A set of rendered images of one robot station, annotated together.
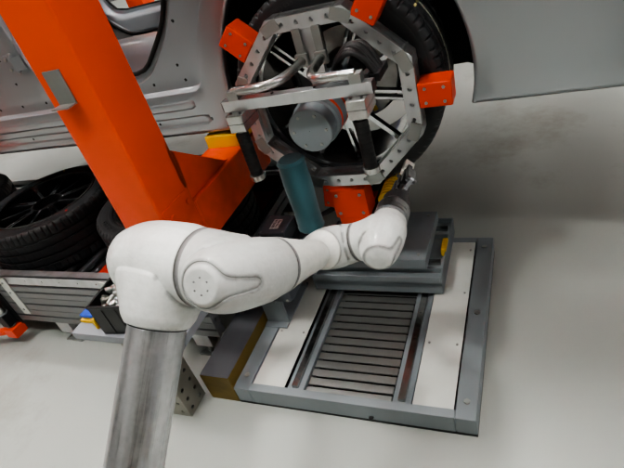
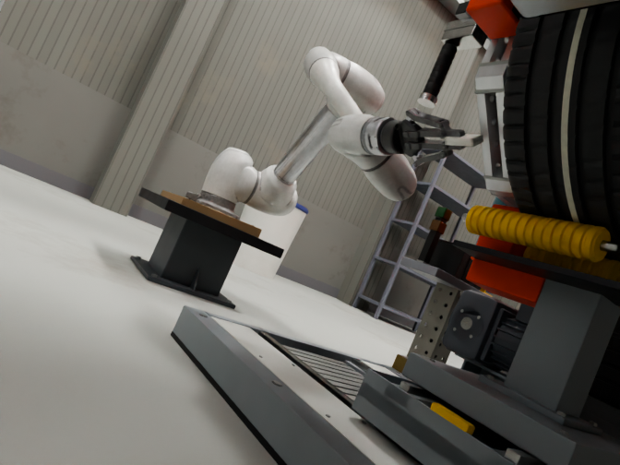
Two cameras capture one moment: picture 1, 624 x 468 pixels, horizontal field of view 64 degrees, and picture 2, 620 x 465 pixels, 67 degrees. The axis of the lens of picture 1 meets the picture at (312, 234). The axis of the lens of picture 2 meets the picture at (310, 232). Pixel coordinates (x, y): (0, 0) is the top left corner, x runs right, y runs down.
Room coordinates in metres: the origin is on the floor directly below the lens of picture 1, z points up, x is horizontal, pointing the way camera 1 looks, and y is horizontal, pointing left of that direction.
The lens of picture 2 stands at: (1.49, -1.24, 0.30)
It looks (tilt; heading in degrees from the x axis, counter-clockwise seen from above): 3 degrees up; 115
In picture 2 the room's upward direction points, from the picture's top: 24 degrees clockwise
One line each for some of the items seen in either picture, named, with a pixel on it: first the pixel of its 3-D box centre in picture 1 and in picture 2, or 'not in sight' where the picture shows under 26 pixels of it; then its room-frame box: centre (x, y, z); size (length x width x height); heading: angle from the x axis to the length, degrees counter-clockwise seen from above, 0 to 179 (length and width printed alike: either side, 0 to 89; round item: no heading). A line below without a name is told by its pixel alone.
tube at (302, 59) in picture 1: (265, 64); not in sight; (1.38, -0.02, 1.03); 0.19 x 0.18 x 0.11; 150
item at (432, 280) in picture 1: (384, 253); (518, 456); (1.58, -0.25, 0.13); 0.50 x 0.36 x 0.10; 60
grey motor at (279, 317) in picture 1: (289, 262); (520, 373); (1.56, 0.12, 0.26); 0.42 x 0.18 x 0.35; 150
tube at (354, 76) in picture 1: (333, 52); not in sight; (1.28, -0.19, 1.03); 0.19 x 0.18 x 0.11; 150
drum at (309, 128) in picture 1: (321, 114); not in sight; (1.37, -0.13, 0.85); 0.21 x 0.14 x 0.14; 150
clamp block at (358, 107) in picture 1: (360, 102); (465, 33); (1.17, -0.21, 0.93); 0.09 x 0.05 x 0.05; 150
